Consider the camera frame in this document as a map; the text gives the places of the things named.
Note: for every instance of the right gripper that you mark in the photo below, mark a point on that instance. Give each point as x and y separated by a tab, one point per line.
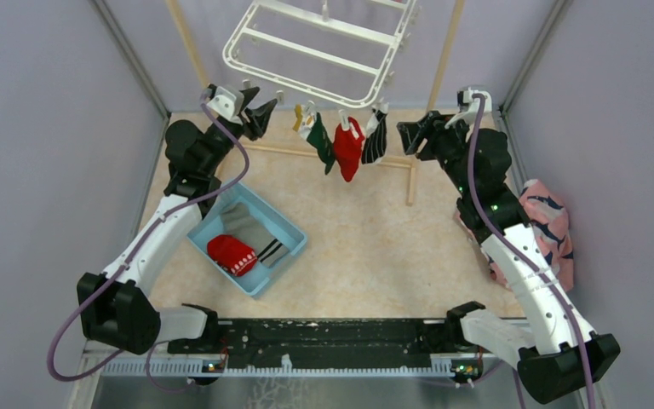
413	132

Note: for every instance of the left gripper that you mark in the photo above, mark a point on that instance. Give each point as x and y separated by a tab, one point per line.
258	117

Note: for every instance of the white clip hanger frame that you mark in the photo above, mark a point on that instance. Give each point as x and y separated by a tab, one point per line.
379	75

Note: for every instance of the grey striped sock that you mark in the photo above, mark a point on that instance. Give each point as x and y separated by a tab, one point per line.
238	222

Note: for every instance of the light blue plastic basket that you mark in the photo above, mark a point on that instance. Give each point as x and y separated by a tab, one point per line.
260	278

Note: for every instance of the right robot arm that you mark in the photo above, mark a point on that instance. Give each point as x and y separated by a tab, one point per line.
561	352

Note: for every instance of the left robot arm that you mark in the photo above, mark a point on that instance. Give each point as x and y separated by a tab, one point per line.
114	305

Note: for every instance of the black striped hanging sock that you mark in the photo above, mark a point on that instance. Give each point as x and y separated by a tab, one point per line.
375	144

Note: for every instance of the green hanging sock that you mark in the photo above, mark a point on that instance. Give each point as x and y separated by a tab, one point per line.
309	126

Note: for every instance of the red hanging sock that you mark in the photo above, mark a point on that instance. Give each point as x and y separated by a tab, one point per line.
348	145

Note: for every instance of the wooden drying rack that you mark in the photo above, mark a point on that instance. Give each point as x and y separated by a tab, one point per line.
179	19

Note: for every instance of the red sock in basket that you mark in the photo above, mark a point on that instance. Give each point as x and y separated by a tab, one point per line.
231	255

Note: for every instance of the pink patterned cloth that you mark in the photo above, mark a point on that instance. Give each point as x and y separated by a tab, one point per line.
544	210

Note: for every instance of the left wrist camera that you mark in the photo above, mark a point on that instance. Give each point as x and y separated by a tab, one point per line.
225	101

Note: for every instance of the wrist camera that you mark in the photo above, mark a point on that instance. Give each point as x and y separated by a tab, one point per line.
225	101
472	100

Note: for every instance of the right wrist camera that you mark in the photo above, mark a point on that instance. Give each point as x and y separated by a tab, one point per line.
472	100

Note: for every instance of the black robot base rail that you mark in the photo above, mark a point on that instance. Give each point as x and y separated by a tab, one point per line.
415	347

